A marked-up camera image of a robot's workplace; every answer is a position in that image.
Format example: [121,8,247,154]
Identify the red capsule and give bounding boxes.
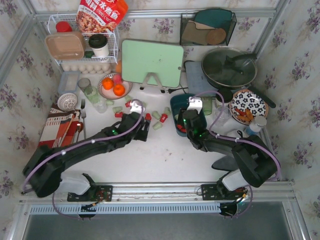
[145,113,152,121]
[114,111,124,118]
[159,113,168,123]
[125,101,131,108]
[176,124,187,133]

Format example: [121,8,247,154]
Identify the teal plastic storage basket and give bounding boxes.
[170,93,207,137]

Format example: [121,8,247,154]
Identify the grey fluffy cloth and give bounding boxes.
[211,155,239,172]

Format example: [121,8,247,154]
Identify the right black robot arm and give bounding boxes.
[179,109,281,191]

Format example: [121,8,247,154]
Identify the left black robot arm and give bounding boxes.
[22,112,150,198]

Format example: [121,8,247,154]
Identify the clear storage box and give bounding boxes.
[57,71,81,95]

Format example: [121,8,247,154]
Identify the green capsule upper right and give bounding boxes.
[163,107,171,116]

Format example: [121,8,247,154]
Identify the green capsule centre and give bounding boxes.
[152,121,163,131]

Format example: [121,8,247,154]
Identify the black power plug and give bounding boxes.
[167,87,184,94]

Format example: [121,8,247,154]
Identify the green glass cup right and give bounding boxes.
[201,96,213,116]

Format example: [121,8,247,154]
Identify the green glass cup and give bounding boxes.
[201,96,213,116]
[84,85,100,105]

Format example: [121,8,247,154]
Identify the green capsule far left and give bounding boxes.
[112,106,123,113]

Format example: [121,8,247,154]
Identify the green capsule by plate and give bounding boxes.
[124,95,133,102]

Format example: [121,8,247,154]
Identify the clear plastic cup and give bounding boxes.
[214,106,231,127]

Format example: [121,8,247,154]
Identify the clear glass cup left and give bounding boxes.
[93,99,108,114]

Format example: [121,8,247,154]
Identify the orange fruit right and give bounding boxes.
[113,84,126,97]

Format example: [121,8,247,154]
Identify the orange fruit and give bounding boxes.
[101,77,114,90]
[113,84,126,97]

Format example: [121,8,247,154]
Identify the fruit plate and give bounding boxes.
[97,73,133,100]

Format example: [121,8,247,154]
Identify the white jar black lid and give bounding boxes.
[215,88,233,108]

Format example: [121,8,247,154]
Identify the white scoop cup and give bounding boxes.
[226,129,243,138]

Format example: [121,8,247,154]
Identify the cutting board metal stand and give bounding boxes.
[139,72,166,94]

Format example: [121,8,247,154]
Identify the pink peach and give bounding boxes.
[112,73,123,85]

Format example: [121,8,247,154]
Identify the silver fork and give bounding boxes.
[80,98,87,139]

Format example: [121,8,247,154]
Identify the orange fruit left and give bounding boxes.
[101,77,114,90]

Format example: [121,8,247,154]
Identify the copper spoon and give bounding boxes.
[75,122,84,142]

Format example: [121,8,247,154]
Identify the green glass cup left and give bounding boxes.
[84,85,100,105]

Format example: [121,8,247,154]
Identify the flower pattern plate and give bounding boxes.
[228,89,269,125]

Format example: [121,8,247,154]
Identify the black wok with glass lid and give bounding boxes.
[201,47,276,109]

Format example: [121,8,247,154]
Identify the white bottle grey cap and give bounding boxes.
[245,115,267,136]

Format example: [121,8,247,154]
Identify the green cutting board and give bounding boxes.
[121,39,184,88]

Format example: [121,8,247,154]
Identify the grey glass cup left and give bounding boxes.
[77,78,91,92]

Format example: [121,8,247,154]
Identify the white small strainer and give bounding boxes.
[57,93,78,112]

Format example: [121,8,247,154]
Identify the striped red cloth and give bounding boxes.
[38,104,81,148]

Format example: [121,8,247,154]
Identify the white egg tray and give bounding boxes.
[61,63,112,74]

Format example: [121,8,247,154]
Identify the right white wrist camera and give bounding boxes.
[186,97,203,114]

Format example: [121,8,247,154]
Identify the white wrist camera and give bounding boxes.
[186,97,203,114]
[130,101,144,114]

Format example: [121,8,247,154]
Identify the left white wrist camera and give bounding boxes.
[130,101,144,114]

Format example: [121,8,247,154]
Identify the white wire rack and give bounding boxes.
[46,13,120,65]

